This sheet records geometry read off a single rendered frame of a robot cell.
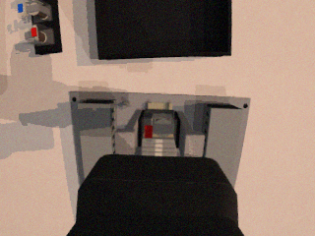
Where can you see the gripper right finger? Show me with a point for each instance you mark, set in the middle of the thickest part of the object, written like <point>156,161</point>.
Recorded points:
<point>189,142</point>

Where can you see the black open tray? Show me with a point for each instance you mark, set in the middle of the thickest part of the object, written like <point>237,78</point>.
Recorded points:
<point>162,26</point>

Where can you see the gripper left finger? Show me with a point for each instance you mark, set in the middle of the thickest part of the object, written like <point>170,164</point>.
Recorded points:
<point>127,141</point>

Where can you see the grey mounting plate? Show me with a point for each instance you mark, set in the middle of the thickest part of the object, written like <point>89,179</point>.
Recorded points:
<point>191,105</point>

